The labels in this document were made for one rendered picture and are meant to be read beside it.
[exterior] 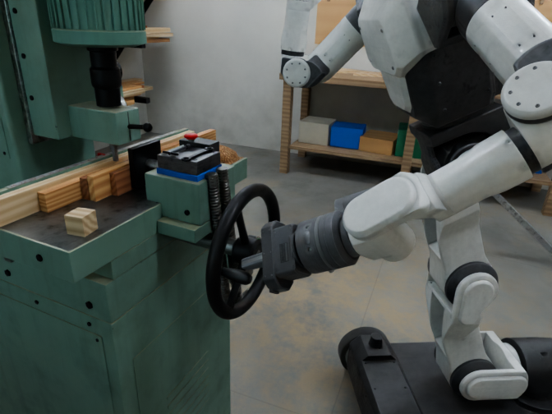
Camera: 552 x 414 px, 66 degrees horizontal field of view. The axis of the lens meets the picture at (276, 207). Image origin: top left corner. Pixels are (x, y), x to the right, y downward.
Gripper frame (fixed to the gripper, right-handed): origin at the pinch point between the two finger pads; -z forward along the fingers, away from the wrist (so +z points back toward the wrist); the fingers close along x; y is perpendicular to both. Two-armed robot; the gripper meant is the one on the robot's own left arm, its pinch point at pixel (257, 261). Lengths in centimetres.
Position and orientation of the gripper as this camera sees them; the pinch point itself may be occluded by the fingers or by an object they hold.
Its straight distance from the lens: 75.8
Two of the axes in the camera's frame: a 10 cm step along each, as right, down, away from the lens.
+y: -6.0, -2.8, -7.5
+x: -0.6, -9.2, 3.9
